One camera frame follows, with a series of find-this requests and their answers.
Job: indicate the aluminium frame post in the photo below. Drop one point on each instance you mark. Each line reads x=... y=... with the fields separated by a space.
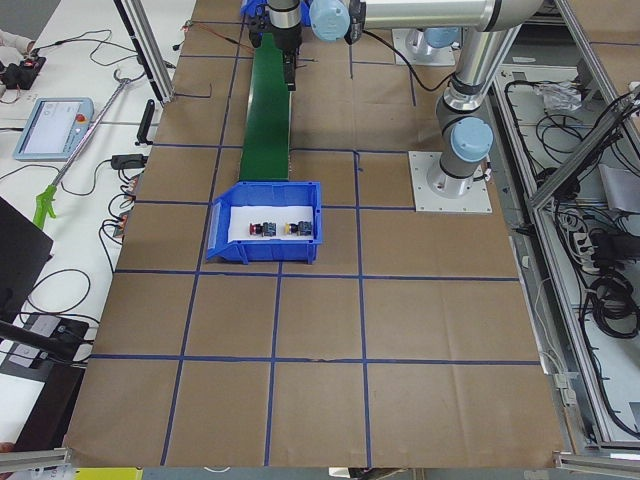
x=156 y=69

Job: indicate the yellow push button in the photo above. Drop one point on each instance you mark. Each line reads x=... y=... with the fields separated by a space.
x=301 y=229

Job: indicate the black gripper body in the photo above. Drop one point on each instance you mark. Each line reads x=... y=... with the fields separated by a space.
x=286 y=41

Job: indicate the teach pendant tablet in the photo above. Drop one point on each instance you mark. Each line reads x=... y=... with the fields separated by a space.
x=54 y=129

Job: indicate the green handled reacher grabber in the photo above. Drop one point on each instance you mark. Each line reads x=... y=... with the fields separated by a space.
x=44 y=200

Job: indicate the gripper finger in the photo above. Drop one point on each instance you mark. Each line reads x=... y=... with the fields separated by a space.
x=290 y=65

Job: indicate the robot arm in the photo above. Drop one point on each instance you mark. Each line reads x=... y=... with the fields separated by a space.
x=491 y=27
x=283 y=14

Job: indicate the black power adapter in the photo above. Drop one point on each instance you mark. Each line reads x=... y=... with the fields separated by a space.
x=128 y=161

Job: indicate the red push button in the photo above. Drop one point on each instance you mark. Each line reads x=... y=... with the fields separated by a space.
x=264 y=229

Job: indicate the blue bin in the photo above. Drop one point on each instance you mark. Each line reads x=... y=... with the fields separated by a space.
x=254 y=9
x=262 y=193

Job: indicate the green conveyor belt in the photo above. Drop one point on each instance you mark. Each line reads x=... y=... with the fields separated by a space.
x=265 y=155

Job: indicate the blue bin right side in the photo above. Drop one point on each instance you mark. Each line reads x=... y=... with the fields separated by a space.
x=254 y=9

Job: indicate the blue bin left side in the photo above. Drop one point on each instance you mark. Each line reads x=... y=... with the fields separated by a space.
x=262 y=193

